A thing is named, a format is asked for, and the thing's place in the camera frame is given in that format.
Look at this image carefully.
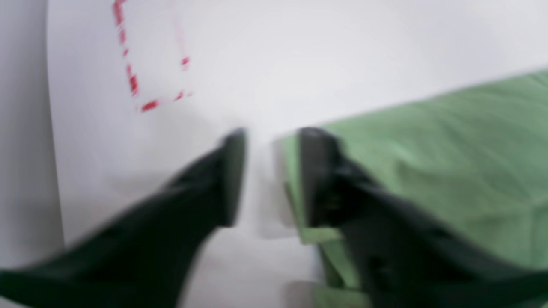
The green t-shirt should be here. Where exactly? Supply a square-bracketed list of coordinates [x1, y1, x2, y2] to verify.
[280, 68, 547, 308]

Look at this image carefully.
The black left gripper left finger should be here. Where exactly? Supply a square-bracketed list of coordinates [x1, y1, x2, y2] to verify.
[1, 128, 247, 308]

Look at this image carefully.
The red tape marking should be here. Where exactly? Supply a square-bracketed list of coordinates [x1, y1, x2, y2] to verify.
[112, 0, 194, 113]

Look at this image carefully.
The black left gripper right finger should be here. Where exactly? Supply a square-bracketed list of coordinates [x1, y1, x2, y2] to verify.
[298, 128, 548, 308]

